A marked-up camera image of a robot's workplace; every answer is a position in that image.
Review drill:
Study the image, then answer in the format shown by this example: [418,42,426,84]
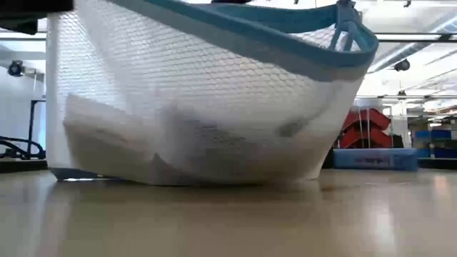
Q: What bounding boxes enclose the blue shelf bins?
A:
[413,128,457,158]

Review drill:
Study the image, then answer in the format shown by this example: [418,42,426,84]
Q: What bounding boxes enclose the white mesh pouch blue trim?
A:
[45,0,380,187]

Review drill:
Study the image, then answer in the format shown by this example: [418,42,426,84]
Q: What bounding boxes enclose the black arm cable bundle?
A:
[0,135,46,161]

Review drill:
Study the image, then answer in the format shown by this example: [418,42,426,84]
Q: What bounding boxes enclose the blue storage box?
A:
[332,148,419,171]

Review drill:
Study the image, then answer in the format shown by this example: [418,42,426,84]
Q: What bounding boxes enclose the red stacked bins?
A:
[338,108,393,150]

